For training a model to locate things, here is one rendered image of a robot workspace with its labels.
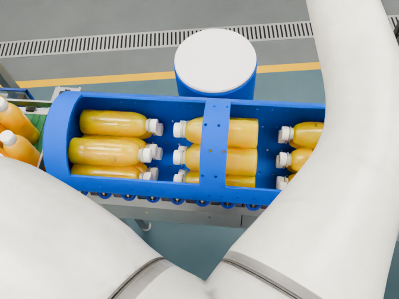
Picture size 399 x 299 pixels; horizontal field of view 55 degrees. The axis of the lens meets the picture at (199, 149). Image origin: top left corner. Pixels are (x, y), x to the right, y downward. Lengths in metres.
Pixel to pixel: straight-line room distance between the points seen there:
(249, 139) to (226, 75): 0.36
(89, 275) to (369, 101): 0.21
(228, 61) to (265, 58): 1.41
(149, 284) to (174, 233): 1.91
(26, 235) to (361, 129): 0.22
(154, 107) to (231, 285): 0.98
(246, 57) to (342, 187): 1.11
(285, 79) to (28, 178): 2.40
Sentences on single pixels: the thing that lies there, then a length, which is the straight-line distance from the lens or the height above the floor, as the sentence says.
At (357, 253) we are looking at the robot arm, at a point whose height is 1.82.
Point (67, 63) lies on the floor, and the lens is 2.91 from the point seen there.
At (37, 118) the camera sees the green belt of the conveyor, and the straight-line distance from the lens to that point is 1.51.
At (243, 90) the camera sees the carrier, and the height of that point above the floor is 1.00.
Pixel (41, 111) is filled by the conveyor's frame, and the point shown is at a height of 0.90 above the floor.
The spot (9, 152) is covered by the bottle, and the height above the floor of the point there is 1.07.
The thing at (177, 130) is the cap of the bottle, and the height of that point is 1.18.
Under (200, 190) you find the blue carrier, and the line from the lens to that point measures 0.98.
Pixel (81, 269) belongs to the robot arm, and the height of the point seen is 1.83.
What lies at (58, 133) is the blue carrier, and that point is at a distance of 1.03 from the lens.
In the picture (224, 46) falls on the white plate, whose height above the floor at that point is 1.04.
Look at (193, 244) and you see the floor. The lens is 2.11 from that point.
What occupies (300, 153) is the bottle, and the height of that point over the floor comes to 1.10.
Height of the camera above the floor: 2.04
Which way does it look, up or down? 62 degrees down
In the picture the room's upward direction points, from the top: 7 degrees counter-clockwise
